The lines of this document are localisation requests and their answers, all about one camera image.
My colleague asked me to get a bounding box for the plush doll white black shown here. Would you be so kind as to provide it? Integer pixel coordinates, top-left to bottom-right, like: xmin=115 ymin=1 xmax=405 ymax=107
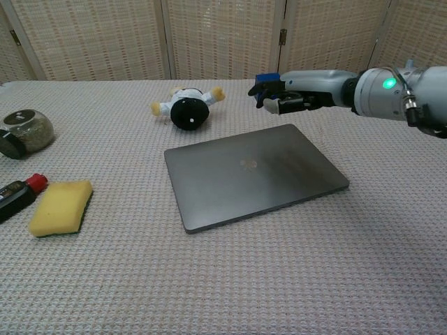
xmin=149 ymin=85 xmax=226 ymax=133

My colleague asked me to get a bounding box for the black bottle with red cap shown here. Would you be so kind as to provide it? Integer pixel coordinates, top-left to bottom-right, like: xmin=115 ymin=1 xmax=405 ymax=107
xmin=0 ymin=173 xmax=49 ymax=225

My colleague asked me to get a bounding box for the yellow sponge green backing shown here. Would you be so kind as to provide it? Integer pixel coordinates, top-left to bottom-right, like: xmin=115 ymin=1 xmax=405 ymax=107
xmin=27 ymin=179 xmax=94 ymax=239

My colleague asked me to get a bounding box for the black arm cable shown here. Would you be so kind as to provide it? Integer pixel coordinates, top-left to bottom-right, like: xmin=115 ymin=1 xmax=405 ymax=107
xmin=379 ymin=66 xmax=447 ymax=140

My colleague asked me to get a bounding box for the glass jar with black lid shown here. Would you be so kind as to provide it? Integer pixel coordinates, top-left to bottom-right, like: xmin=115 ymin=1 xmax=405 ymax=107
xmin=0 ymin=108 xmax=57 ymax=161

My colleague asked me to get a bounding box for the silver grey laptop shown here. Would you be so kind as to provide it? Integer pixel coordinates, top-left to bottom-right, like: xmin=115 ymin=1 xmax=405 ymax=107
xmin=163 ymin=123 xmax=351 ymax=235

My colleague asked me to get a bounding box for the blue building block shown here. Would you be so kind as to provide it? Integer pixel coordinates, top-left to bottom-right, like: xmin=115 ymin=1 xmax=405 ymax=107
xmin=254 ymin=72 xmax=283 ymax=108

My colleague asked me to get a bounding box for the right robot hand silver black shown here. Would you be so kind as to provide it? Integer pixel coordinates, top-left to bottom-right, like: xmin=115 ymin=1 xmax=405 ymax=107
xmin=247 ymin=69 xmax=359 ymax=116

